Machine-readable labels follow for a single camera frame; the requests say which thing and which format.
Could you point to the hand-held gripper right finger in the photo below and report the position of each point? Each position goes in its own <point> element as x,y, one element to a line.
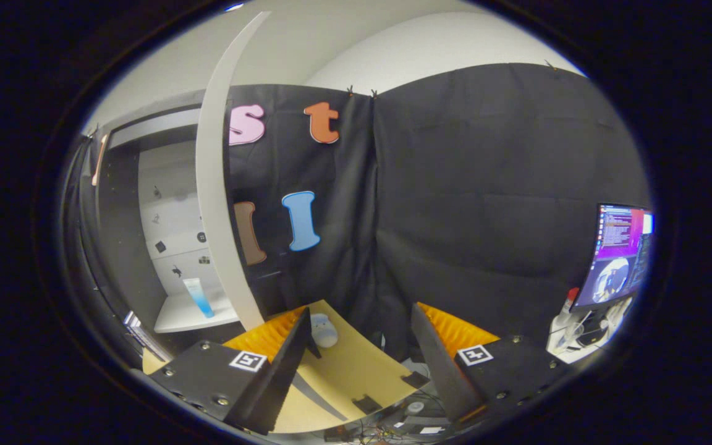
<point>439,371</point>

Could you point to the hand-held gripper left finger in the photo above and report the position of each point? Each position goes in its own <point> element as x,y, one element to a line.
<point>275,380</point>

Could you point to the white blue tube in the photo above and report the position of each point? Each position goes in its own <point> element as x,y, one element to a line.
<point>198,296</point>

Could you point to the white cabinet door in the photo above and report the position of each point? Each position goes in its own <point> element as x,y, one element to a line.
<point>211,185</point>

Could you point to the black tape patch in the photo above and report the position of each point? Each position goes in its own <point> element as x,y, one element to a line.
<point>367,404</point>
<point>415,379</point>

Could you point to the small white rounded object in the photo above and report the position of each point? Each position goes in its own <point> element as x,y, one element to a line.
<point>324,332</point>

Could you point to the white cabinet shelf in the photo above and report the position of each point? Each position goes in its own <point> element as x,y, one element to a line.
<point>177,318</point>

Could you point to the white desk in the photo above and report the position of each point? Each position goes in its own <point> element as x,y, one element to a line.
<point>578,355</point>

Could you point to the red-capped white bottle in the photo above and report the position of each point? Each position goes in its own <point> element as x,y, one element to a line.
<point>570,300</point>

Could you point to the black backdrop cloth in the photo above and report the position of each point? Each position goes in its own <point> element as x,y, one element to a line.
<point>486,216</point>

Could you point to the grey cabinet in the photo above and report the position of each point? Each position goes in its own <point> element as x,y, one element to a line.
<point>118,247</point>

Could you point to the computer monitor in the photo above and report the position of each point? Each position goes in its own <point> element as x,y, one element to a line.
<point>618,247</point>

